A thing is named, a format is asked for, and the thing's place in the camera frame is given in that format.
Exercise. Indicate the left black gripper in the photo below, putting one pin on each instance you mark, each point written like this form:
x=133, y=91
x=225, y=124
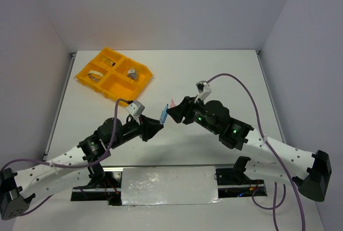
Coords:
x=149, y=127

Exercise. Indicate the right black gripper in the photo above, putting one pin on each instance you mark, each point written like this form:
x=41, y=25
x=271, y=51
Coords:
x=184, y=108

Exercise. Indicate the pink highlighter pen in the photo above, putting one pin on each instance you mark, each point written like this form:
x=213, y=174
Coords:
x=172, y=104

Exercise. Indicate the blue highlighter pen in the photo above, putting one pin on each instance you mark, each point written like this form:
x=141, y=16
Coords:
x=164, y=115

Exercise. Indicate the jar of paper clips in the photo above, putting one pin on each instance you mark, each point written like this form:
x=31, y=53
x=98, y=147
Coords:
x=132, y=74

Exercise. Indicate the clear tape roll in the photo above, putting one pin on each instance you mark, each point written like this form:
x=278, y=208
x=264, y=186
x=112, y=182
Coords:
x=95, y=76

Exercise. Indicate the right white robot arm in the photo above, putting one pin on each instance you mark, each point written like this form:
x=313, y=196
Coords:
x=262, y=158

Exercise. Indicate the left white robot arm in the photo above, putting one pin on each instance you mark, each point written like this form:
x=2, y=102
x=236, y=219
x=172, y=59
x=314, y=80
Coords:
x=75, y=168

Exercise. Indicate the yellow compartment tray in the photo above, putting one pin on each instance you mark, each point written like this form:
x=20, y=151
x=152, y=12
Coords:
x=115, y=84

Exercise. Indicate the silver foil covered plate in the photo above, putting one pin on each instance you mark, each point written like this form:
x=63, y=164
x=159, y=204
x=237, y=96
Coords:
x=155, y=186

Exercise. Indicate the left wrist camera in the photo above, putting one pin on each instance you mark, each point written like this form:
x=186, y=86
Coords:
x=135, y=108

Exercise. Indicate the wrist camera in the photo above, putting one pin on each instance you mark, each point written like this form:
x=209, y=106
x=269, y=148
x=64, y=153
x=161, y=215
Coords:
x=135, y=108
x=204, y=90

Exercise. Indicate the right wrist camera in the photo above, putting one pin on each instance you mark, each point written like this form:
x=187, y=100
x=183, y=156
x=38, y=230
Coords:
x=204, y=90

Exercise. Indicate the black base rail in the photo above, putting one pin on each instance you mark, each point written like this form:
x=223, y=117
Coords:
x=109, y=190

